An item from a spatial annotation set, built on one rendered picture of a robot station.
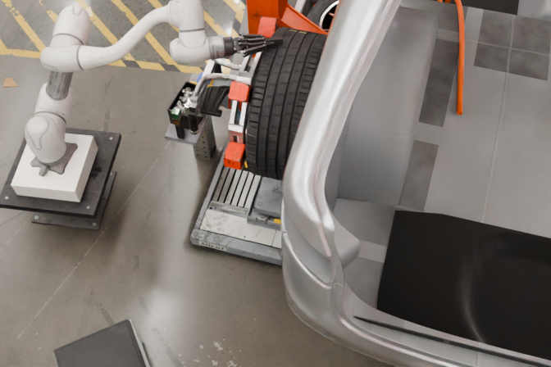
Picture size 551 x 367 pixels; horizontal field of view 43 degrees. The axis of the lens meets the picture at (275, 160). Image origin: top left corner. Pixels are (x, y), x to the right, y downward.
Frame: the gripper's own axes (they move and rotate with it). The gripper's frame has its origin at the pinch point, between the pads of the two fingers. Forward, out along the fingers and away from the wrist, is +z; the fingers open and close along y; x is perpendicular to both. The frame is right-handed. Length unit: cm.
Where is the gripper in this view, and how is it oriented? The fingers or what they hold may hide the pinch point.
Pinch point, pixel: (274, 41)
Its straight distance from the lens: 288.1
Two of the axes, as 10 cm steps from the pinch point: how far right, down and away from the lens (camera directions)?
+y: 1.6, 7.6, -6.3
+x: 0.1, -6.4, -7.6
